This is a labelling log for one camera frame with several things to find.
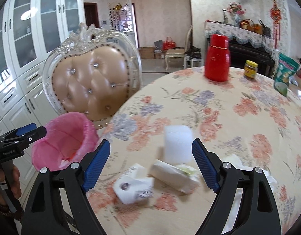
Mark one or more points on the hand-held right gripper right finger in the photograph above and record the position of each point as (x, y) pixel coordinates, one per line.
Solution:
(205, 166)

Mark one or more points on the white glass-door cabinet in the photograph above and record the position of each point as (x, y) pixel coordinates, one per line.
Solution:
(30, 41)

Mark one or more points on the red handbag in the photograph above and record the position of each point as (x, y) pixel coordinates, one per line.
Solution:
(168, 44)

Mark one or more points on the dark wooden door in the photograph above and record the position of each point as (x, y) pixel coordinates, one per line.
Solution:
(91, 14)

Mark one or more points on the floral lace piano cover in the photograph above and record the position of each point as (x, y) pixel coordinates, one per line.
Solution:
(233, 33)

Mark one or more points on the brown cardboard box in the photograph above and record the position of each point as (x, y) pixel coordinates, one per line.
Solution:
(146, 52)

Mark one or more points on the red knot wall hanging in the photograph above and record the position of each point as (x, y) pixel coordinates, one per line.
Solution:
(275, 17)

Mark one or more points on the flower vase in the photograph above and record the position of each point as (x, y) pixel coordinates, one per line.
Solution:
(236, 11)

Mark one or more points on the green snack bag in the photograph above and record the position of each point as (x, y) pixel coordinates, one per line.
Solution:
(286, 73)

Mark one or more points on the brown woven basket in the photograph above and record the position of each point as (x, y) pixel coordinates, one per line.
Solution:
(247, 25)

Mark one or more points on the yellow-lid jar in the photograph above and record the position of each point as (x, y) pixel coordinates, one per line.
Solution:
(250, 70)

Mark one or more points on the person's left hand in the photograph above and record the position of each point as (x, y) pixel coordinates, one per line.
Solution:
(12, 181)

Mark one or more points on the black piano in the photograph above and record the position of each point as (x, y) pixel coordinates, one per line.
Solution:
(251, 51)

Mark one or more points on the white foam piece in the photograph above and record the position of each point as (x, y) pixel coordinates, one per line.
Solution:
(177, 142)

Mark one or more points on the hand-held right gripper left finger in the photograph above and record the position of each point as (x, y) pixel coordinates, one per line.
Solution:
(96, 169)

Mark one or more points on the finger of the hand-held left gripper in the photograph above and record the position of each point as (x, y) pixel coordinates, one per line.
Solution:
(25, 129)
(30, 137)

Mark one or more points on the dark handbag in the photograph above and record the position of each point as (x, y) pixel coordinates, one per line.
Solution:
(265, 30)

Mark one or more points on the white dining chair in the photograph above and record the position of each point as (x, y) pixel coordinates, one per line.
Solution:
(189, 46)

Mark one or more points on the red thermos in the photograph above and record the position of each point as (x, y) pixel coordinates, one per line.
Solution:
(217, 58)

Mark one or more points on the pink-lined trash bin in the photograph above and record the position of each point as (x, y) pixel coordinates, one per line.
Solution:
(67, 137)

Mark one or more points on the beige tufted dining chair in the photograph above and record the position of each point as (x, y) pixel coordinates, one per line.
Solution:
(96, 78)

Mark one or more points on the cream upholstered stool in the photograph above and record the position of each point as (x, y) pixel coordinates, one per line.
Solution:
(175, 55)

